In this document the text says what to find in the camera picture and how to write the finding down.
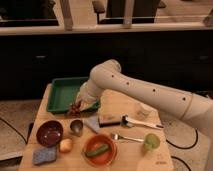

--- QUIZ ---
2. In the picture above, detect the grey cloth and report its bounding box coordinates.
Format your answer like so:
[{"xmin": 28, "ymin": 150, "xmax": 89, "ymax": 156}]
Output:
[{"xmin": 84, "ymin": 116, "xmax": 100, "ymax": 133}]

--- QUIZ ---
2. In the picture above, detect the small metal cup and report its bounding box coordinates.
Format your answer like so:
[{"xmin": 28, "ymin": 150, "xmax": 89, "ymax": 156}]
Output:
[{"xmin": 70, "ymin": 119, "xmax": 83, "ymax": 137}]

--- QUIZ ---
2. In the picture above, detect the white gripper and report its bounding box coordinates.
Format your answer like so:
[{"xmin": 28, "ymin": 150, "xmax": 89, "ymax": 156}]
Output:
[{"xmin": 78, "ymin": 81, "xmax": 100, "ymax": 104}]

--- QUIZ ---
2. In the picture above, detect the dark red grape bunch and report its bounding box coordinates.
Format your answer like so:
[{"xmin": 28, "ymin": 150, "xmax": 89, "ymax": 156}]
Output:
[{"xmin": 68, "ymin": 102, "xmax": 81, "ymax": 116}]

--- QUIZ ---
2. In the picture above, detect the black cable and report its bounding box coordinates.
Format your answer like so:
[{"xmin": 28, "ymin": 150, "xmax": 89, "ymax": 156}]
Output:
[{"xmin": 165, "ymin": 128, "xmax": 199, "ymax": 150}]

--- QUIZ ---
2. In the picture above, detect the clear plastic cup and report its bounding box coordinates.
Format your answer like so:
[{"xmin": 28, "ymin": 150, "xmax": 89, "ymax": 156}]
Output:
[{"xmin": 135, "ymin": 103, "xmax": 151, "ymax": 120}]

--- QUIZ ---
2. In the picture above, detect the green apple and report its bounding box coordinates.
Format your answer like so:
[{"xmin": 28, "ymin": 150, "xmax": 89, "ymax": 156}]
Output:
[{"xmin": 144, "ymin": 133, "xmax": 160, "ymax": 150}]

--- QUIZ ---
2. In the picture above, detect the blue grey sponge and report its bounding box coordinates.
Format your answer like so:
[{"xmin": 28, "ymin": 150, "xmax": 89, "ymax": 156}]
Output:
[{"xmin": 32, "ymin": 147, "xmax": 57, "ymax": 165}]

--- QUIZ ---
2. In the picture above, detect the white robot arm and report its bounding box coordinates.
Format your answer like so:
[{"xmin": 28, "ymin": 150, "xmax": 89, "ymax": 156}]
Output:
[{"xmin": 79, "ymin": 59, "xmax": 213, "ymax": 171}]

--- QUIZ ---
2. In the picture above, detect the green plastic tray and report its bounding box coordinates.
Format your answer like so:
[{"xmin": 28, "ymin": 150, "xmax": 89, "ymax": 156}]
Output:
[{"xmin": 45, "ymin": 76, "xmax": 102, "ymax": 115}]

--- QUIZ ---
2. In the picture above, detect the orange bowl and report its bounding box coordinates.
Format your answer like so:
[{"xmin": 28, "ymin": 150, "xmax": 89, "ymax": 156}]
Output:
[{"xmin": 82, "ymin": 134, "xmax": 117, "ymax": 167}]

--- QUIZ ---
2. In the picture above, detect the dark red bowl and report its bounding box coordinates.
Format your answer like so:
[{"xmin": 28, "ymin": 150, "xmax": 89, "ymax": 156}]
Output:
[{"xmin": 36, "ymin": 120, "xmax": 63, "ymax": 147}]

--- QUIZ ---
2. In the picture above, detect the yellow potato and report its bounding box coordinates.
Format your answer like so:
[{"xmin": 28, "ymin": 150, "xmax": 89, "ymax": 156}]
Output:
[{"xmin": 59, "ymin": 139, "xmax": 72, "ymax": 153}]

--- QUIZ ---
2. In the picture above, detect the silver fork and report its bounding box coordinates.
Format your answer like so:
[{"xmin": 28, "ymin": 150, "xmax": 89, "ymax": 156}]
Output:
[{"xmin": 110, "ymin": 133, "xmax": 144, "ymax": 143}]

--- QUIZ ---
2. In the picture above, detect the green cucumber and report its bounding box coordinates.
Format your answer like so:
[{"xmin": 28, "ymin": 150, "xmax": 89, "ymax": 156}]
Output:
[{"xmin": 85, "ymin": 144, "xmax": 109, "ymax": 157}]

